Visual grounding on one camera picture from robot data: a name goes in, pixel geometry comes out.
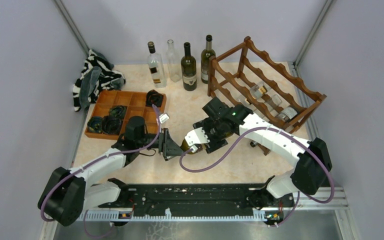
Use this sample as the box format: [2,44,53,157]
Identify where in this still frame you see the olive wine bottle grey cap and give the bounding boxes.
[248,105,298,148]

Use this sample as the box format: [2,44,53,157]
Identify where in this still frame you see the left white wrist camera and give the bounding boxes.
[158,113,170,125]

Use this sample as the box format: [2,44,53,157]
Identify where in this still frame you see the dark rolled sock middle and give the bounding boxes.
[108,105,127,120]

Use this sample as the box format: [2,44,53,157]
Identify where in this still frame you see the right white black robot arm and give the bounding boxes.
[184,97,335,206]

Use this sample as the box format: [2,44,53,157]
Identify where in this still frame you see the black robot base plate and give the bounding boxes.
[99,183,295,217]

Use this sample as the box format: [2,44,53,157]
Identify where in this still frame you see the grey blue cloth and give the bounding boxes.
[79,66,102,109]

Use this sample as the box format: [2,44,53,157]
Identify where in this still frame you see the clear square spirit bottle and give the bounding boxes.
[147,41,167,88]

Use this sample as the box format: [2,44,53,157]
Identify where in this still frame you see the dark wine bottle black cap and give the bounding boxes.
[180,42,197,91]

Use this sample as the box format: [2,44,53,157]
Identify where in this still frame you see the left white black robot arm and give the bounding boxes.
[37,116,184,227]

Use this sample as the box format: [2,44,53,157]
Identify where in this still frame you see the green wine bottle silver neck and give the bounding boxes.
[180,132,233,154]

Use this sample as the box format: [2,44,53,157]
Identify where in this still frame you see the slim clear glass bottle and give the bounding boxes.
[266,94,283,109]

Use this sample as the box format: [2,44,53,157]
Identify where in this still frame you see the grey cable comb strip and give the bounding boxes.
[76,209,268,223]

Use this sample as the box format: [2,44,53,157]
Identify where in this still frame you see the dark rolled sock front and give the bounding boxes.
[101,115,123,135]

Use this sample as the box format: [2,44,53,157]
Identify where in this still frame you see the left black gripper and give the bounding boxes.
[137,127,186,157]

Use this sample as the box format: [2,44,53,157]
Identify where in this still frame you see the black rolled sock top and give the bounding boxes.
[145,89,164,108]

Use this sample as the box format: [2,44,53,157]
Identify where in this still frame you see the brown wooden wine rack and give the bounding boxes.
[207,35,327,157]

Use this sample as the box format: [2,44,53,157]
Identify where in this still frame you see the teal rolled sock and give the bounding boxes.
[86,116,103,134]

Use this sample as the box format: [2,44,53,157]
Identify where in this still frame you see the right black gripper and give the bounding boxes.
[193,117,228,153]

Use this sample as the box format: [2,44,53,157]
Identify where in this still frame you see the dark rolled sock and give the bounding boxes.
[108,105,127,120]
[101,115,123,135]

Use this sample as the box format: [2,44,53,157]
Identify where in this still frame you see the zebra striped cloth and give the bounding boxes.
[72,49,126,112]

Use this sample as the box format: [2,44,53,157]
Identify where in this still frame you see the dark green wine bottle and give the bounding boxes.
[200,34,216,84]

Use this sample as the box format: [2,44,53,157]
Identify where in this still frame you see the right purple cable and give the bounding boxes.
[178,126,335,228]

